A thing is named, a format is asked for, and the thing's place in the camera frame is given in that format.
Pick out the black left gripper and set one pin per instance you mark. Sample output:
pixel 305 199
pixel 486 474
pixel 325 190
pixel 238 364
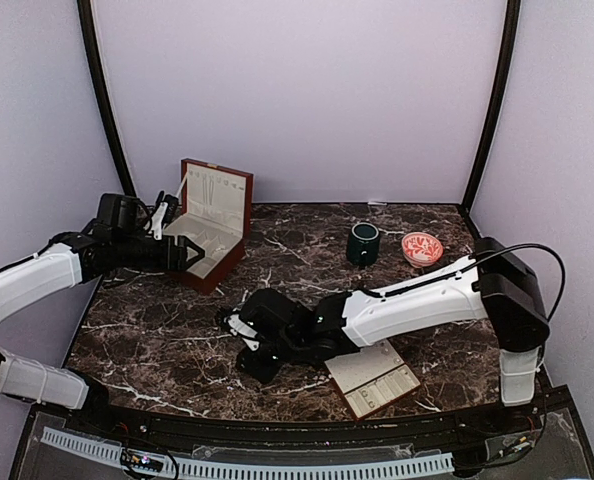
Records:
pixel 175 261

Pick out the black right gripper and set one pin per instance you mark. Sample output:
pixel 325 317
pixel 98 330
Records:
pixel 256 370

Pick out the red jewelry tray insert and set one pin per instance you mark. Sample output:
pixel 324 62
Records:
pixel 372 379

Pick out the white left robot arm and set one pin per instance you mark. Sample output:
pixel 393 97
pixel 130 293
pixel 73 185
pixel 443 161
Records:
pixel 68 260

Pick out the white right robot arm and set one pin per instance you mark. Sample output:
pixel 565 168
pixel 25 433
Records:
pixel 491 283

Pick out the red open jewelry box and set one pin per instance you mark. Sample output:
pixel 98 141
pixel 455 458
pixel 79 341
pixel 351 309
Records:
pixel 216 205

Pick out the dark green mug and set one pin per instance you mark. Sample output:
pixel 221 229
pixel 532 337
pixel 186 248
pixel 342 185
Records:
pixel 363 244

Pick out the red white patterned bowl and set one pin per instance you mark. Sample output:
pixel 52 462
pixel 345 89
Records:
pixel 421 249

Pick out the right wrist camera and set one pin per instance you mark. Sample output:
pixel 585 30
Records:
pixel 259 320

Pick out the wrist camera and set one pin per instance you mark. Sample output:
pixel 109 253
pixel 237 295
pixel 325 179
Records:
pixel 259 320
pixel 122 215

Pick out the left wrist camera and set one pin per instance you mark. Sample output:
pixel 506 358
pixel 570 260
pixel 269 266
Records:
pixel 122 215

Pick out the white slotted cable duct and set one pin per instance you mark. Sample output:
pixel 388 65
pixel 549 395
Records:
pixel 224 464

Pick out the black front table rail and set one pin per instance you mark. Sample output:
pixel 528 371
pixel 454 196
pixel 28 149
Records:
pixel 452 430

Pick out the left black frame post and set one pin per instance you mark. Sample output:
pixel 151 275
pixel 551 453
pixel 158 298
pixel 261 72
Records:
pixel 100 88

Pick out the black frame post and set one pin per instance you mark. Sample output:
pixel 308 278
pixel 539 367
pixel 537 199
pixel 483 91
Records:
pixel 503 65
pixel 100 88

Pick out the right black frame post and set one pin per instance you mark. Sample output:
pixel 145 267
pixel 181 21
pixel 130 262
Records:
pixel 503 65

